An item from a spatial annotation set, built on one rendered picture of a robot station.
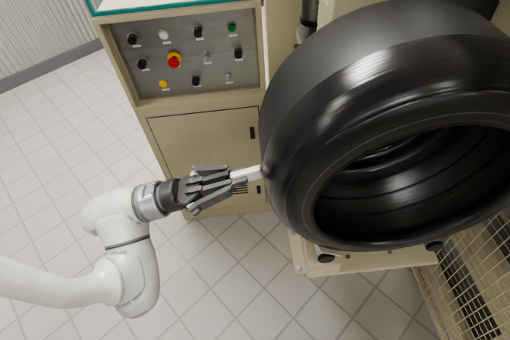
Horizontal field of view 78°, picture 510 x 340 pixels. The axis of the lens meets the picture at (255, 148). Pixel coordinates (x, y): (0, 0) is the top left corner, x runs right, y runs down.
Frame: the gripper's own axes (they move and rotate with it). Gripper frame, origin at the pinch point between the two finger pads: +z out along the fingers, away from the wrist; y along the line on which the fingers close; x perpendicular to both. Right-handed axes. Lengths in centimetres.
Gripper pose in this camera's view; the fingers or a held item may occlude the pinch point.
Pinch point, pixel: (247, 174)
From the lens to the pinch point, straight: 70.1
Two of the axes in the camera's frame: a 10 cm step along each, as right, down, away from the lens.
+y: -0.8, -7.3, 6.8
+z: 9.4, -2.7, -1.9
